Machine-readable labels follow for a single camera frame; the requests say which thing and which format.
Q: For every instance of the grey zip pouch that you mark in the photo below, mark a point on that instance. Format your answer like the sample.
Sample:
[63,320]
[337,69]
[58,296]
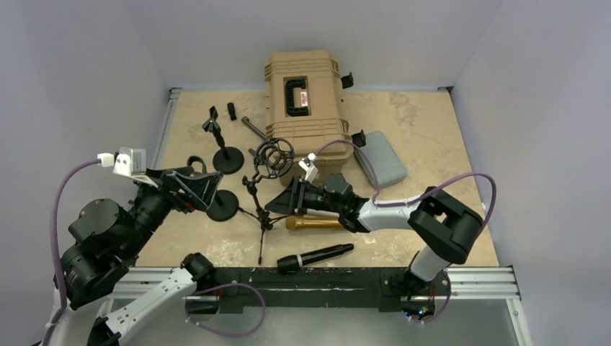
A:
[379,161]

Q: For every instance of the small black clip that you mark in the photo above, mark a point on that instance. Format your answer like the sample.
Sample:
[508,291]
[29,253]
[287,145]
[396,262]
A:
[232,111]

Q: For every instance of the gold microphone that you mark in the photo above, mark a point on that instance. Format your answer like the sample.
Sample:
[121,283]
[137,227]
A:
[301,223]

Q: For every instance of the black round-base stand front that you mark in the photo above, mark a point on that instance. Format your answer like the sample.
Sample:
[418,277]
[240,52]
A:
[225,204]

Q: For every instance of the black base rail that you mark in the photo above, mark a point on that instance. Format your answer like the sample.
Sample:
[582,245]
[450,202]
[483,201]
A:
[384,289]

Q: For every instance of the black microphone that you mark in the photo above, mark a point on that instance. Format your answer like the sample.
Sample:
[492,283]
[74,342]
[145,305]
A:
[294,262]

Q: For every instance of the white microphone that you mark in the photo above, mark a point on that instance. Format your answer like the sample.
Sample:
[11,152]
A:
[321,213]

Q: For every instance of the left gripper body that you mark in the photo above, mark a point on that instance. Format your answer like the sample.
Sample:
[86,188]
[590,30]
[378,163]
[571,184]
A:
[153,205]

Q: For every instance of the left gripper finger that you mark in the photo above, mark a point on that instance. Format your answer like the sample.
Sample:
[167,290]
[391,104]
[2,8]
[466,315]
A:
[177,174]
[199,193]

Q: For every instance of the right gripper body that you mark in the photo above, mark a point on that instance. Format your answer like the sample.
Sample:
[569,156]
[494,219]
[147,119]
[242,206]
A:
[315,197]

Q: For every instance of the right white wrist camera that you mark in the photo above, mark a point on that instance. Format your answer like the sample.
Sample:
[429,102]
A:
[308,166]

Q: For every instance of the black round-base stand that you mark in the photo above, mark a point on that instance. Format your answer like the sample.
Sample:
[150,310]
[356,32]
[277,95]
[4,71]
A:
[225,204]
[227,159]

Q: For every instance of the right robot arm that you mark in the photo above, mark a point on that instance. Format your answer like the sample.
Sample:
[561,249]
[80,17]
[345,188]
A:
[448,227]

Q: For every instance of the black L-shaped bracket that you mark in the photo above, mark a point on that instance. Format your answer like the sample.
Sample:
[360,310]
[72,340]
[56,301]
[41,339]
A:
[246,121]

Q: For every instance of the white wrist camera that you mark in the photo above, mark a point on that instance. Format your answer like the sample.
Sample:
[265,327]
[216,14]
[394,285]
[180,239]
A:
[308,166]
[129,163]

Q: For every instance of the black tripod mic stand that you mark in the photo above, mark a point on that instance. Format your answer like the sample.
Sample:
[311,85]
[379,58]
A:
[271,160]

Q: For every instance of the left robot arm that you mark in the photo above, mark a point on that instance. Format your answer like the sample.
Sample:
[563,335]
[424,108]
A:
[108,237]

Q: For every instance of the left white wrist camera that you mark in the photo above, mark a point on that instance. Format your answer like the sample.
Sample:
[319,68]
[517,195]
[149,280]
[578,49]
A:
[129,163]

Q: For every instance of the tan plastic tool case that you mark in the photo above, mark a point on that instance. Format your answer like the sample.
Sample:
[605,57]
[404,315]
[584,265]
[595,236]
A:
[304,98]

